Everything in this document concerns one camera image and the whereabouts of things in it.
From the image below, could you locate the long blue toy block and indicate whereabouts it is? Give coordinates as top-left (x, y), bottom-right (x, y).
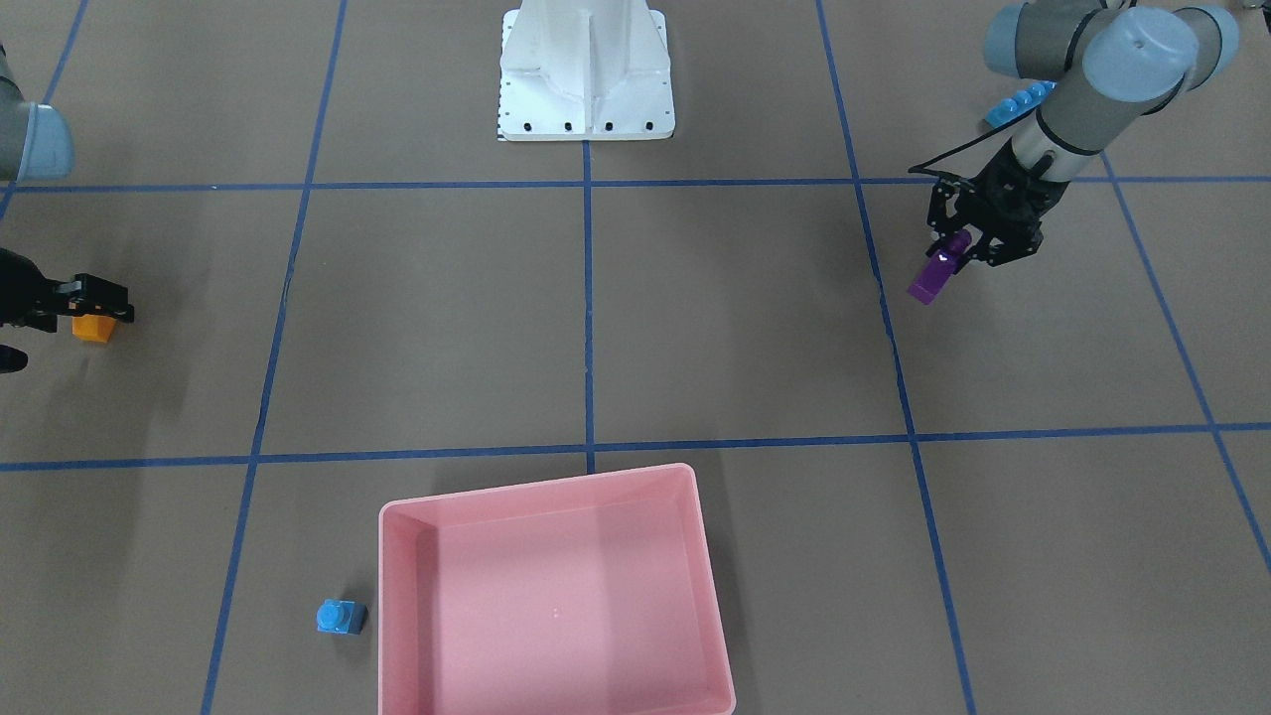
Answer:
top-left (984, 80), bottom-right (1057, 128)

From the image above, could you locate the small blue toy block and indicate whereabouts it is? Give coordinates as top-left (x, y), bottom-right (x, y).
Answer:
top-left (314, 599), bottom-right (369, 638)

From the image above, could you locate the white pedestal column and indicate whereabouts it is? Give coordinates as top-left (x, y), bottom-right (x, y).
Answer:
top-left (496, 1), bottom-right (676, 142)

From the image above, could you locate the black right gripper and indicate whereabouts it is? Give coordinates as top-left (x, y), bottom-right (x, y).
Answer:
top-left (1, 248), bottom-right (135, 334)

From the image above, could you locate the purple toy block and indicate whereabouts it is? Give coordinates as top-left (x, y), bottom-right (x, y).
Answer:
top-left (905, 229), bottom-right (972, 305)

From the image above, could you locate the pink plastic box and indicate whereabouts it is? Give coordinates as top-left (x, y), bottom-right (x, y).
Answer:
top-left (375, 464), bottom-right (737, 714)

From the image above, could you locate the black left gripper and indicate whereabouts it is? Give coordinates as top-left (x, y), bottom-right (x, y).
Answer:
top-left (927, 144), bottom-right (1055, 271)

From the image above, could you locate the orange toy block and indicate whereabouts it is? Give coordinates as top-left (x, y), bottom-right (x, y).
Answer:
top-left (70, 314), bottom-right (118, 344)

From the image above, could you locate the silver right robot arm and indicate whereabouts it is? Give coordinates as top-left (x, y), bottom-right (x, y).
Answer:
top-left (1, 50), bottom-right (135, 344)

